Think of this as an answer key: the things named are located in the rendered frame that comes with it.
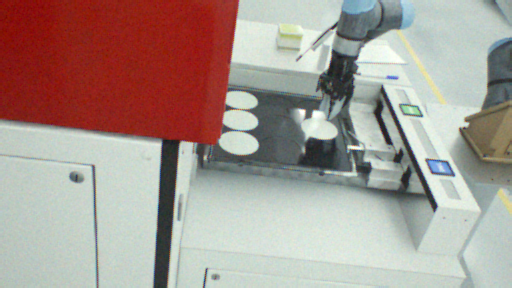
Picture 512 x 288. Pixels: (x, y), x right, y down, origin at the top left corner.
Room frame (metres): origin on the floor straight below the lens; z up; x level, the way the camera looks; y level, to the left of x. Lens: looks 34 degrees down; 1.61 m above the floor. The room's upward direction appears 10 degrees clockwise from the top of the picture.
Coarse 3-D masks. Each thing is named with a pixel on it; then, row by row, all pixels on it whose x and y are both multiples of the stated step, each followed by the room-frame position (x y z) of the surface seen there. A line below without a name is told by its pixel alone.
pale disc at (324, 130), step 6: (306, 120) 1.20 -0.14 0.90; (312, 120) 1.20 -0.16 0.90; (318, 120) 1.21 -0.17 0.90; (306, 126) 1.17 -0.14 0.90; (312, 126) 1.17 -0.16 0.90; (318, 126) 1.18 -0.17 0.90; (324, 126) 1.18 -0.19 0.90; (330, 126) 1.19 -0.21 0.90; (306, 132) 1.14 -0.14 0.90; (312, 132) 1.14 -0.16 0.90; (318, 132) 1.15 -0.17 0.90; (324, 132) 1.15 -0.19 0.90; (330, 132) 1.16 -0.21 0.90; (336, 132) 1.16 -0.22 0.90; (324, 138) 1.12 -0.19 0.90
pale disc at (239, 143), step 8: (224, 136) 1.05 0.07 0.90; (232, 136) 1.06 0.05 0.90; (240, 136) 1.06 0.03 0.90; (248, 136) 1.07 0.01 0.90; (224, 144) 1.01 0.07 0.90; (232, 144) 1.02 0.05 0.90; (240, 144) 1.03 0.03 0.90; (248, 144) 1.03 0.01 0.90; (256, 144) 1.04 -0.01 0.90; (232, 152) 0.99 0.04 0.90; (240, 152) 0.99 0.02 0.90; (248, 152) 1.00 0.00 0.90
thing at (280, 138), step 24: (264, 96) 1.29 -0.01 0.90; (288, 96) 1.32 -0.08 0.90; (264, 120) 1.16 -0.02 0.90; (288, 120) 1.18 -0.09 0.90; (336, 120) 1.23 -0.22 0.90; (216, 144) 1.01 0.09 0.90; (264, 144) 1.05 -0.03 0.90; (288, 144) 1.07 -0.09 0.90; (312, 144) 1.09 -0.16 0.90; (336, 144) 1.11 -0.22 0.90; (336, 168) 1.00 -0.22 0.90
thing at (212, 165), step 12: (204, 156) 1.02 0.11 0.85; (204, 168) 1.00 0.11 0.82; (216, 168) 1.01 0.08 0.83; (228, 168) 1.01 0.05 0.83; (240, 168) 1.01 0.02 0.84; (252, 168) 1.02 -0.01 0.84; (264, 168) 1.02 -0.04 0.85; (300, 180) 1.03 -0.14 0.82; (312, 180) 1.03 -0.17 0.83; (324, 180) 1.04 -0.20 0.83; (336, 180) 1.04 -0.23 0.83; (348, 180) 1.04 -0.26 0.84; (360, 180) 1.04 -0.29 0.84
